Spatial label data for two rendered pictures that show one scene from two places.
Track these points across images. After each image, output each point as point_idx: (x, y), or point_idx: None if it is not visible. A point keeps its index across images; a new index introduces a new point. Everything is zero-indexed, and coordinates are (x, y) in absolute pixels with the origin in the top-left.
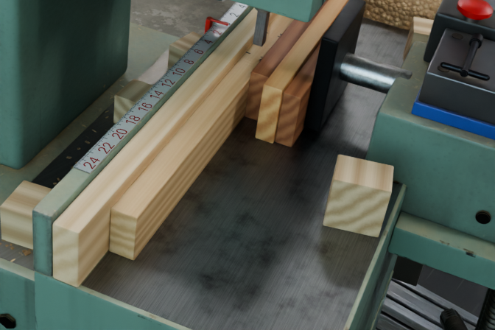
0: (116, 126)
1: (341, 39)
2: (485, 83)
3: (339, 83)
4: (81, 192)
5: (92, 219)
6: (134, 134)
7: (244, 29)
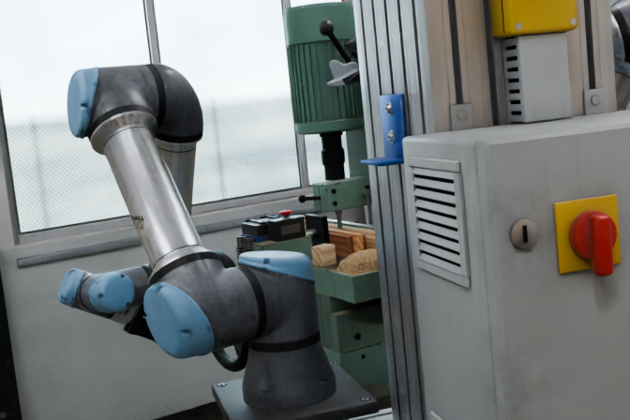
0: None
1: (306, 215)
2: (261, 219)
3: (316, 241)
4: None
5: None
6: None
7: (350, 227)
